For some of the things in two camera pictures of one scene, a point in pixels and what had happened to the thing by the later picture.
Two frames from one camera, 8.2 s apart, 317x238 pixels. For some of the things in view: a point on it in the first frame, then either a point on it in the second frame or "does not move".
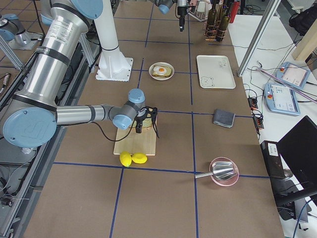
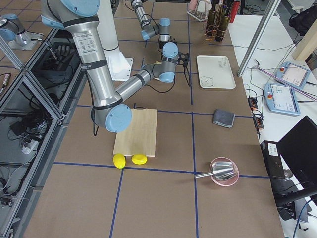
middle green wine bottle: (222, 29) does not move
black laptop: (298, 150) does not move
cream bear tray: (215, 72) does not move
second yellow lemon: (139, 157) does not move
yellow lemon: (126, 158) → (119, 160)
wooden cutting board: (144, 142) does not move
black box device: (270, 149) does not move
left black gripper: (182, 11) → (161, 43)
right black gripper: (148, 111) → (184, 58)
